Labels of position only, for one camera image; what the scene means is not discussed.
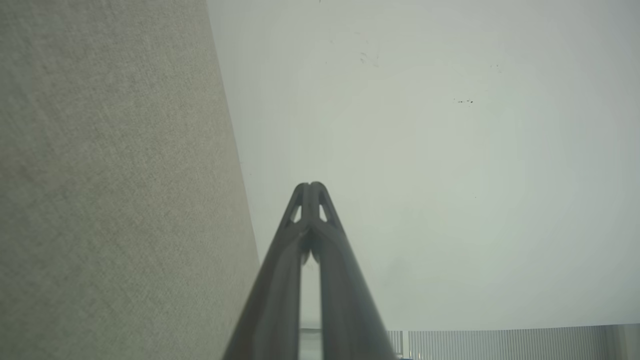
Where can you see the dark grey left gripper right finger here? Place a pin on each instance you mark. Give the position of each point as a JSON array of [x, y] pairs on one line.
[[345, 300]]

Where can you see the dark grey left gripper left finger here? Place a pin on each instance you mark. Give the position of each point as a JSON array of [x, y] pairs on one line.
[[272, 300]]

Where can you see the white ribbed panel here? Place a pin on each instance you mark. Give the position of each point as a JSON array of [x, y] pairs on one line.
[[500, 345]]

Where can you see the grey fabric sofa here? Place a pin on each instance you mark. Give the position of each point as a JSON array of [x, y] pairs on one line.
[[110, 190]]

